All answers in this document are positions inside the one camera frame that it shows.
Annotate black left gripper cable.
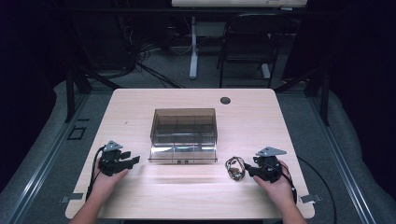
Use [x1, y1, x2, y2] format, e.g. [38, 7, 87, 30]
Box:
[85, 145, 107, 201]

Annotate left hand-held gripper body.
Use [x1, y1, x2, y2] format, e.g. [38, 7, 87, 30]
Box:
[98, 140, 131, 177]

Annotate black folding chair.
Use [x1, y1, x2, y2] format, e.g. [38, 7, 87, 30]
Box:
[217, 12, 293, 90]

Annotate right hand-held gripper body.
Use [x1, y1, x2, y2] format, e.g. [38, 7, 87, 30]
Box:
[250, 146, 288, 184]

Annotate transparent brown organizer case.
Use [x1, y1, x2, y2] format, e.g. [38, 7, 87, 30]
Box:
[149, 107, 218, 147]

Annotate white desk top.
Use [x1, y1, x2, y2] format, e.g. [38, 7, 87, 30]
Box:
[171, 0, 308, 8]

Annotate white desk leg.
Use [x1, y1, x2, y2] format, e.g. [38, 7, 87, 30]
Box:
[189, 15, 200, 80]
[261, 63, 272, 80]

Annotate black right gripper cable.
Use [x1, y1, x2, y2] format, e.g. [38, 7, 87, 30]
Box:
[296, 155, 338, 224]

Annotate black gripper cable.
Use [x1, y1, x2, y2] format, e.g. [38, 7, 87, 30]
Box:
[85, 145, 107, 201]
[296, 155, 338, 224]

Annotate black metal stand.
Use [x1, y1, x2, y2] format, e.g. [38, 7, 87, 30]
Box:
[274, 65, 332, 127]
[64, 65, 123, 123]

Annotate aluminium floor rail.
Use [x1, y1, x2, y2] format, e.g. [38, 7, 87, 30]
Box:
[7, 92, 92, 224]
[306, 92, 378, 224]

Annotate person's left hand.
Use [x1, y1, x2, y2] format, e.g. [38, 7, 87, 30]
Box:
[92, 158, 130, 196]

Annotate bundle of black cables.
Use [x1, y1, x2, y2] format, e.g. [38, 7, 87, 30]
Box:
[116, 12, 186, 90]

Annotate person's right hand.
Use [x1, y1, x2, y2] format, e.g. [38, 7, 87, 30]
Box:
[252, 160, 296, 204]

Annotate grey tape piece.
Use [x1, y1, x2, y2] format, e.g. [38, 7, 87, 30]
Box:
[299, 192, 322, 204]
[60, 192, 85, 203]

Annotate transparent drawer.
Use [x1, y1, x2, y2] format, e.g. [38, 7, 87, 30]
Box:
[148, 143, 219, 165]

